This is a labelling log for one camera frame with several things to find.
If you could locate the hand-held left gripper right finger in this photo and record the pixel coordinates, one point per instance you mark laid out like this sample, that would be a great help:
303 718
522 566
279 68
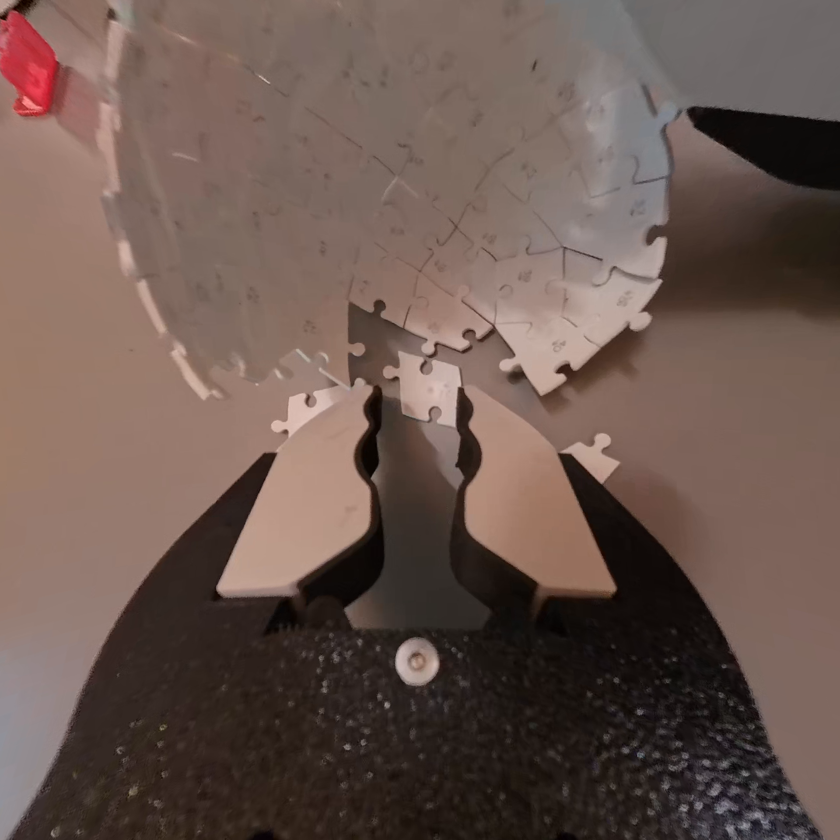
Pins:
538 525

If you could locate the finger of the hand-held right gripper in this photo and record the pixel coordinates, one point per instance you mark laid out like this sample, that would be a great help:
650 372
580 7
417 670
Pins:
754 59

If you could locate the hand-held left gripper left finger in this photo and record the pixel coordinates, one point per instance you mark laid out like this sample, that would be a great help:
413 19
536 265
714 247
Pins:
295 525

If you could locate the white puzzle piece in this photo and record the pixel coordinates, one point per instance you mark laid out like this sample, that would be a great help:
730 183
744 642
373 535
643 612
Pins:
594 463
308 407
426 387

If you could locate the partly built puzzle ball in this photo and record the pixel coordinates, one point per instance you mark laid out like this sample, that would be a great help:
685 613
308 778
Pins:
328 164

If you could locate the red plastic object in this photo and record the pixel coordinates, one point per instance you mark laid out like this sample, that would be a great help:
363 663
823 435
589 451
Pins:
29 65

